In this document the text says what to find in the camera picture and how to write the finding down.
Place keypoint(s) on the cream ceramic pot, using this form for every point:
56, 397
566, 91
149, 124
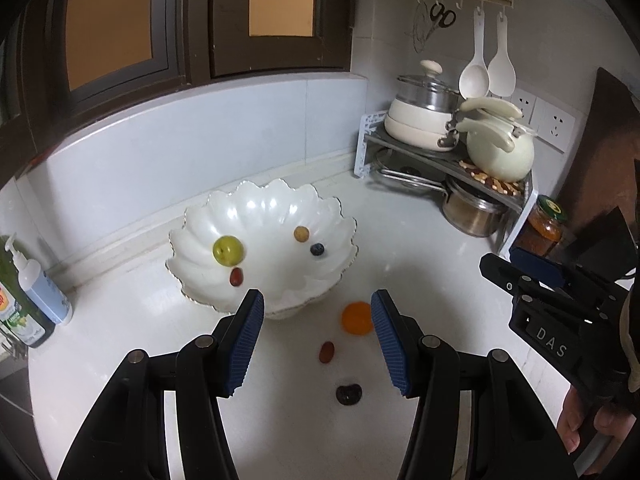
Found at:
500, 152

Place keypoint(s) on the stainless steel pot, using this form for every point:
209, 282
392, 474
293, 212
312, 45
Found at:
472, 212

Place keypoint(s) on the green grape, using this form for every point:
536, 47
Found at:
228, 250

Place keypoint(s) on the brown wooden window frame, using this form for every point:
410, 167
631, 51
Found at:
195, 20

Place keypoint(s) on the white soup ladle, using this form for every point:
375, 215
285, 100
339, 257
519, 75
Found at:
474, 77

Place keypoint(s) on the jar of red sauce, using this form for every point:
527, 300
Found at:
542, 230

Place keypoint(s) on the cream stacked pans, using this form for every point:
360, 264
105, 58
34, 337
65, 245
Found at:
417, 127

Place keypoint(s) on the red grape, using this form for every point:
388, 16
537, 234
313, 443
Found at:
236, 276
327, 352

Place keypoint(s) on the white wall outlet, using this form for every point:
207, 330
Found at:
522, 102
554, 127

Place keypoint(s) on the blueberry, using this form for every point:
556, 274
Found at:
317, 249

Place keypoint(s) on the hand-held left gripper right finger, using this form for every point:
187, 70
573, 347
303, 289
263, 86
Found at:
392, 345

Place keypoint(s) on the black scissors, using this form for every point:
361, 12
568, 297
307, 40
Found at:
440, 15

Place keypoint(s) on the steel pot with glass lid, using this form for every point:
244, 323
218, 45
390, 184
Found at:
425, 92

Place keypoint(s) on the orange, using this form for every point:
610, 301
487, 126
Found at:
356, 317

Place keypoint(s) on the large brown cutting board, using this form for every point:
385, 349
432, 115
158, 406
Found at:
600, 135

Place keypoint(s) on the white scalloped bowl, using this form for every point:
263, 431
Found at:
270, 210

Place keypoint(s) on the green dish soap bottle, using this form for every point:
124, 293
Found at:
17, 322

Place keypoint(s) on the white rice paddle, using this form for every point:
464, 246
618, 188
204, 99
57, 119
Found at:
501, 72

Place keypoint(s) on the white pump bottle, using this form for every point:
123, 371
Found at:
37, 285

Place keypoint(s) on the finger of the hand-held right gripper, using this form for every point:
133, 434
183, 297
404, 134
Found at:
500, 272
537, 265

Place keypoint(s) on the wooden bead trivet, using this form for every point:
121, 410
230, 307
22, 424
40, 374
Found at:
492, 177

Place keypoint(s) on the person's right hand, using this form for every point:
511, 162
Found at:
570, 425

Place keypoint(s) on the longan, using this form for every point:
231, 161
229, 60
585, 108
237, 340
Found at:
300, 233

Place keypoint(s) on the white and grey shelf rack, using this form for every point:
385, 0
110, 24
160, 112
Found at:
367, 140

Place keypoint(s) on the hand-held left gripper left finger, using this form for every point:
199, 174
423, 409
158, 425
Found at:
245, 345

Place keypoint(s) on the metal pan lid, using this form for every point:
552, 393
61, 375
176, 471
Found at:
400, 170

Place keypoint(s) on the dark cleft plum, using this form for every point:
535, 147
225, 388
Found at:
348, 394

